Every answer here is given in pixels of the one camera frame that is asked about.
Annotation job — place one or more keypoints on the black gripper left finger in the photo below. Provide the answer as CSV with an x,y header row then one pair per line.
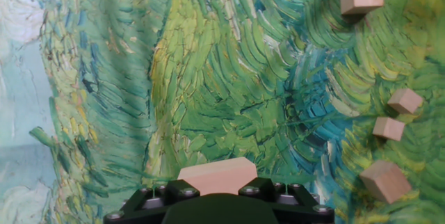
x,y
132,213

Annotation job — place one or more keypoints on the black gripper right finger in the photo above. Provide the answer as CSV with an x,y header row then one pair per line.
x,y
306,213

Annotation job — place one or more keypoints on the large wooden block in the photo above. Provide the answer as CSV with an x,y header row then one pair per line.
x,y
219,177

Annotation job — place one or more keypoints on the small wooden cube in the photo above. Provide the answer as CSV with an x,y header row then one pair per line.
x,y
385,181

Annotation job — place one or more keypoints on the tiny wooden cube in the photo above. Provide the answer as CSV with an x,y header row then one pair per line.
x,y
388,129
405,101

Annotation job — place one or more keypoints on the green blue painted cloth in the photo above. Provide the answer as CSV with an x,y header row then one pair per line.
x,y
208,78

